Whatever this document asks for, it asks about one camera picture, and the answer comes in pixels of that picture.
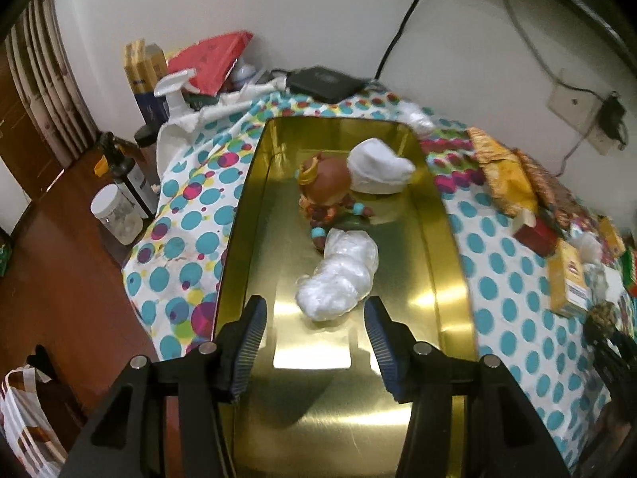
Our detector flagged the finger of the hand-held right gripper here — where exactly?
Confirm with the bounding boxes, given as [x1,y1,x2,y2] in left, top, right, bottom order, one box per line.
[583,316,625,362]

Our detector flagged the yellow snack packet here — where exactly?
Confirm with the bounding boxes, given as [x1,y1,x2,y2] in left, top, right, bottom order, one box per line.
[468,127,541,217]

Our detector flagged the black power cable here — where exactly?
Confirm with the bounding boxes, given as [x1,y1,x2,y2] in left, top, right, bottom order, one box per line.
[373,0,459,83]

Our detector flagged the white cloth cap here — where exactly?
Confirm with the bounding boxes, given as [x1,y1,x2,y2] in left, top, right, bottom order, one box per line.
[347,138,416,195]

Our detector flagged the black pump bottle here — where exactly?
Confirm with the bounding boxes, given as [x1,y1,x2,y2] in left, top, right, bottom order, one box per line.
[97,132,159,220]

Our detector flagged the striped beige curtain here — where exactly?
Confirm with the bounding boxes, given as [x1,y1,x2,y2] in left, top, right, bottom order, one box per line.
[7,0,98,170]

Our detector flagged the yellow carton box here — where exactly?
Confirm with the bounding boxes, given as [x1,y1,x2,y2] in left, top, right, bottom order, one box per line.
[549,239,589,319]

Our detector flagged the small yellow packet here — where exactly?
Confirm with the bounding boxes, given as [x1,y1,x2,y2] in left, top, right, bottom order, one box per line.
[597,216,626,256]

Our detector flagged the brown-headed doll figurine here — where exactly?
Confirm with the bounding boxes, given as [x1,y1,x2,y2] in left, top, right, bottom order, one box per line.
[299,154,374,250]

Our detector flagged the clear jar with white lid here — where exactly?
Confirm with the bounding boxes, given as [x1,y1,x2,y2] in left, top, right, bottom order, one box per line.
[90,183,145,246]

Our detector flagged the grey wall cable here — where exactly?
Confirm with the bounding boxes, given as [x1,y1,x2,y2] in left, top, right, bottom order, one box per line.
[500,0,605,175]

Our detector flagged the clear plastic bag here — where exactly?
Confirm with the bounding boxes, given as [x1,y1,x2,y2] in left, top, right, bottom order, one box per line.
[398,100,437,138]

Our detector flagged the white wall socket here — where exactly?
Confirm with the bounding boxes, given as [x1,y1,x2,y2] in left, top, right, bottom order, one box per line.
[547,82,625,155]

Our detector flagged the black set-top box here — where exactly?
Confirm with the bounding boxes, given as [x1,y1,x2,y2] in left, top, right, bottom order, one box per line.
[287,66,366,103]

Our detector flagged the green and red packet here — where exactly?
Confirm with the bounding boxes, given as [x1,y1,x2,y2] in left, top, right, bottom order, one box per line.
[622,246,637,298]

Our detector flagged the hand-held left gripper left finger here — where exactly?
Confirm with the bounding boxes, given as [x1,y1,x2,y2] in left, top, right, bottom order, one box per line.
[60,295,270,478]

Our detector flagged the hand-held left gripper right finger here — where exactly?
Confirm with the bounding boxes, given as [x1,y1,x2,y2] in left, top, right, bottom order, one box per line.
[363,296,573,478]

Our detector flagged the brown wooden door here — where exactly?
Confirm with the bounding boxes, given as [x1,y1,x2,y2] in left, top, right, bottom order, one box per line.
[0,35,65,200]

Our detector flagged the gold metal tin tray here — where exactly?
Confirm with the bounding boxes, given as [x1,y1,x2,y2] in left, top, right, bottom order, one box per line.
[211,118,481,478]

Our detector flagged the red bag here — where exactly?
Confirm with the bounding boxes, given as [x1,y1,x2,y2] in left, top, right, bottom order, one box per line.
[168,31,254,95]

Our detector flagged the black plug adapter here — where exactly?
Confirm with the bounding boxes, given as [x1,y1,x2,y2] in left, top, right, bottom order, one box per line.
[600,92,629,147]

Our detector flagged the dark cylindrical bottle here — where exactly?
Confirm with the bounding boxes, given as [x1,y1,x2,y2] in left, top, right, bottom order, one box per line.
[134,124,162,190]

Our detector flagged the white striped plastic bag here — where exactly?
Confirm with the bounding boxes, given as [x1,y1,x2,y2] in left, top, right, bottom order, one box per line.
[0,366,68,478]

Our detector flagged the small red box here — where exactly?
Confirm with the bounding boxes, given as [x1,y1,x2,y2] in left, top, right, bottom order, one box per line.
[512,209,561,257]

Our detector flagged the white spray bottle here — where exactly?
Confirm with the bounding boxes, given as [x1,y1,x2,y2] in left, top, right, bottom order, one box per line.
[154,71,197,120]

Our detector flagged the orange patterned snack packet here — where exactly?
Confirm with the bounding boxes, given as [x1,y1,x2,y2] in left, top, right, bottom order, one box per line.
[515,149,598,232]

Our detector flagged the blue and gold box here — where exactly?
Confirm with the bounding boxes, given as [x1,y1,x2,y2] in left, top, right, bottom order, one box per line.
[123,40,170,127]

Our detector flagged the polka dot tablecloth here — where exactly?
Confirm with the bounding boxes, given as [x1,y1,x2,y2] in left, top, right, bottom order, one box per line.
[122,82,618,459]

